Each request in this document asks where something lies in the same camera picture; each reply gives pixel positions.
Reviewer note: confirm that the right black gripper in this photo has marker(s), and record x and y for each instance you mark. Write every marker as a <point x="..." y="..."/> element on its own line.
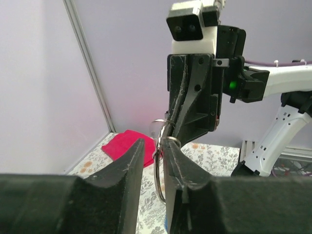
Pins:
<point x="196" y="82"/>

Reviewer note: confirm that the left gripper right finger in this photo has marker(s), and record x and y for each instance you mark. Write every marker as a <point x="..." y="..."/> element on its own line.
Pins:
<point x="200" y="203"/>

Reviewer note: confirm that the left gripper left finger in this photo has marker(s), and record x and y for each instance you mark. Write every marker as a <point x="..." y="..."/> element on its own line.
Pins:
<point x="104" y="203"/>

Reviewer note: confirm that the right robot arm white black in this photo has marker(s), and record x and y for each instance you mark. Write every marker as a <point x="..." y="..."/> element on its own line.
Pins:
<point x="279" y="97"/>

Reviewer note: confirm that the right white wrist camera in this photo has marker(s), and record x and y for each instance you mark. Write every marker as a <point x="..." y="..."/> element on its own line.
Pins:
<point x="193" y="25"/>

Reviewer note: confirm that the aluminium corner post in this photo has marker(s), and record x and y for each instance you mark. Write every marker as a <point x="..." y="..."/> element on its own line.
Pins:
<point x="87" y="56"/>

